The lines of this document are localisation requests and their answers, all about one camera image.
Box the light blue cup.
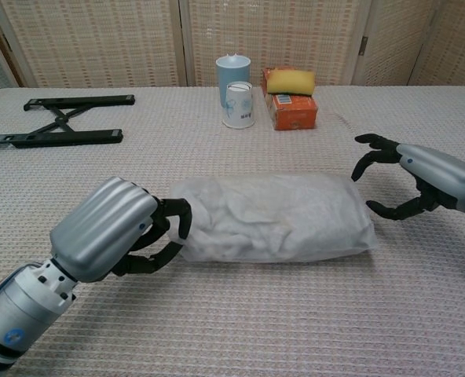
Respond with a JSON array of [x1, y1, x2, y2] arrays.
[[215, 53, 252, 109]]

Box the white paper cup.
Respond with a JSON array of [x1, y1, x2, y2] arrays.
[[221, 81, 256, 130]]

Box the yellow sponge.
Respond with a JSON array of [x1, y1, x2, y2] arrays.
[[265, 68, 317, 97]]

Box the orange cardboard box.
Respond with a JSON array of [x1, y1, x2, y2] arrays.
[[261, 66, 320, 132]]

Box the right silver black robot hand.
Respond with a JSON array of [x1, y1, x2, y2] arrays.
[[351, 133, 465, 232]]

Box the translucent white plastic bag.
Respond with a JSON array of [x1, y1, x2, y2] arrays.
[[168, 171, 376, 264]]

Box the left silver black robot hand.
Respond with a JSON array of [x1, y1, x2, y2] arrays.
[[49, 176, 194, 284]]

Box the black folding laptop stand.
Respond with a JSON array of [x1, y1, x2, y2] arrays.
[[0, 93, 136, 152]]

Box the white clothes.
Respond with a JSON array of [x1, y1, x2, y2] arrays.
[[176, 176, 372, 260]]

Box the woven pale tablecloth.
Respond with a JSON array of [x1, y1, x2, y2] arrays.
[[0, 84, 465, 377]]

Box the woven folding screen panel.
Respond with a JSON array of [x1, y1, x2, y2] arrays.
[[357, 0, 440, 87], [0, 0, 187, 89], [407, 0, 465, 87], [178, 0, 370, 87]]

